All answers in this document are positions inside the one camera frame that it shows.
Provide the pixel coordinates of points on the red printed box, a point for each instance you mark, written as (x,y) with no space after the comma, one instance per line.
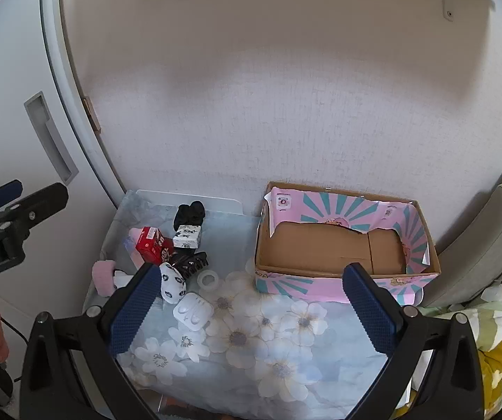
(150,245)

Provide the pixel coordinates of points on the white sliding door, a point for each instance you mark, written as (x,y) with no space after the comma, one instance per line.
(5,140)

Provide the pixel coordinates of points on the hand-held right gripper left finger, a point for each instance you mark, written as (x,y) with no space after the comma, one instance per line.
(135,310)

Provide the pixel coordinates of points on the grey sofa cushion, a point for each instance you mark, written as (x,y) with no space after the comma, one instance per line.
(474,249)

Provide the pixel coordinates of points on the pale blue floral cloth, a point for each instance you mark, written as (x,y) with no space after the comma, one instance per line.
(242,358)

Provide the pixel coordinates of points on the pink cloth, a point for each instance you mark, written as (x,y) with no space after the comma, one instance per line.
(135,236)

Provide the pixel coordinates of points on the yellow green floral blanket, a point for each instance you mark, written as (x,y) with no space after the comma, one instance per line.
(496,350)

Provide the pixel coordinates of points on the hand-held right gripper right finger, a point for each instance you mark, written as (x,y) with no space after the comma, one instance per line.
(369,310)

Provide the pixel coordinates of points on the dark brown hair claw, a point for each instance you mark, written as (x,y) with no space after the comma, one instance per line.
(187,261)

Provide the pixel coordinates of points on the white face-print pouch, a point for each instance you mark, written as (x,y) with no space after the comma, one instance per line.
(172,288)

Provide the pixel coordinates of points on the pink plush pad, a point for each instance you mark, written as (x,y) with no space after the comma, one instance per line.
(103,278)

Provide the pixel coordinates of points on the clear tape roll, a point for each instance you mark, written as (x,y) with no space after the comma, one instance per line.
(200,280)

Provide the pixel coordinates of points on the white earbud case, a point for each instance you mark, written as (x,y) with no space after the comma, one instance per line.
(192,313)

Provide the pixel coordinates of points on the pink printed cardboard box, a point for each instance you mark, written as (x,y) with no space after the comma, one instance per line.
(321,245)

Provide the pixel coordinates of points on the brown door latch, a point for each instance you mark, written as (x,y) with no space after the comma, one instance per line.
(92,114)

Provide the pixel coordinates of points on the black cloth scrunchie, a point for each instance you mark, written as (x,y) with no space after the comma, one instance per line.
(188,214)

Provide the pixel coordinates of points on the small white object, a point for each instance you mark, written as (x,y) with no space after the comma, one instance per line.
(124,279)

